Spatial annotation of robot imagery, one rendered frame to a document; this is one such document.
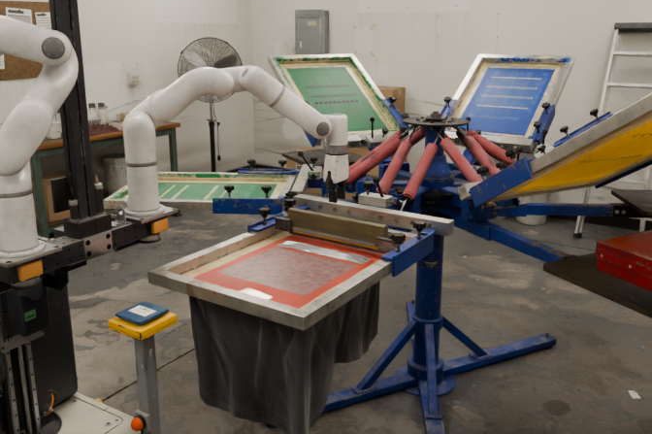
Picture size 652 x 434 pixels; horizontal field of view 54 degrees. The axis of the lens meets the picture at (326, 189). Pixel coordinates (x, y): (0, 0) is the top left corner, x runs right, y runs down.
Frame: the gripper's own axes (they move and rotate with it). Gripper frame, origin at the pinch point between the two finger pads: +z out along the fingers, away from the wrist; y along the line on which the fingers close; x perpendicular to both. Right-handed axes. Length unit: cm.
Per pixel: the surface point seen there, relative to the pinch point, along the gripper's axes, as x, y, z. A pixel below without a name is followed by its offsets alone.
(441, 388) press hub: 10, -78, 113
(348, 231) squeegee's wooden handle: 5.9, 1.8, 11.9
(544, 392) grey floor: 52, -104, 115
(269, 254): -13.7, 22.1, 18.0
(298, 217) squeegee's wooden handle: -15.9, 1.7, 10.0
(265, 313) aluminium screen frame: 16, 62, 16
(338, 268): 12.9, 20.0, 18.2
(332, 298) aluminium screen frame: 29, 48, 15
